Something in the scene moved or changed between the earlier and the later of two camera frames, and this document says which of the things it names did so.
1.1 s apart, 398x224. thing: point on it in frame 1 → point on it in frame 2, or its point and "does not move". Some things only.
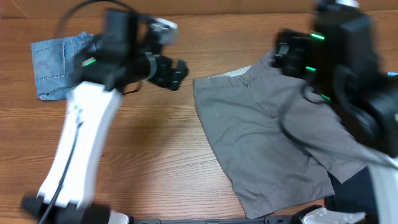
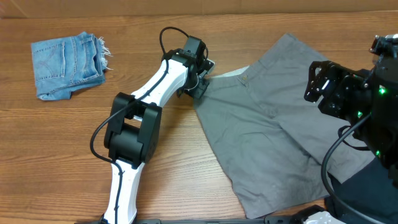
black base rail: [268, 219] does not move
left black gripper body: [161, 71] → [196, 86]
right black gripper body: [286, 52] → [325, 86]
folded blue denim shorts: [53, 61] does not move
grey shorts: [277, 143] does not move
